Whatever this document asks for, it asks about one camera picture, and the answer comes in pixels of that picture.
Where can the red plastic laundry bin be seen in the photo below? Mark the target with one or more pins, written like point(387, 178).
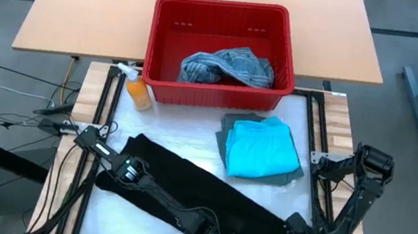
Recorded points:
point(216, 95)

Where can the black aluminium table frame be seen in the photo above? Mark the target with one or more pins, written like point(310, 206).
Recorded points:
point(319, 204)

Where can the grey striped polo shirt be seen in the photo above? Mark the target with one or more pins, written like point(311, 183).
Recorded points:
point(236, 66)

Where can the grey-green garment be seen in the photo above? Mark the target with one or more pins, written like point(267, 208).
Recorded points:
point(226, 125)

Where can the orange spray bottle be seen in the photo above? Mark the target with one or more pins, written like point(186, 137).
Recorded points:
point(139, 93)

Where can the light wooden desk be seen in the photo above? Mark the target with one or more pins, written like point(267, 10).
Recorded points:
point(86, 4)

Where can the turquoise shorts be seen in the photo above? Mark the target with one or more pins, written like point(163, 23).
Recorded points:
point(261, 148)

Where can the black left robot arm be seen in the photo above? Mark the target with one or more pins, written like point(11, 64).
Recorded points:
point(151, 190)

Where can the black garment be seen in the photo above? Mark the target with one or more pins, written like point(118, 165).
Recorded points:
point(191, 187)

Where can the black power strip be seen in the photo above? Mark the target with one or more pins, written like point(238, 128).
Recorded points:
point(54, 109)

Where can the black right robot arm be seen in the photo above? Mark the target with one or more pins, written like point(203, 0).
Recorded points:
point(355, 201)

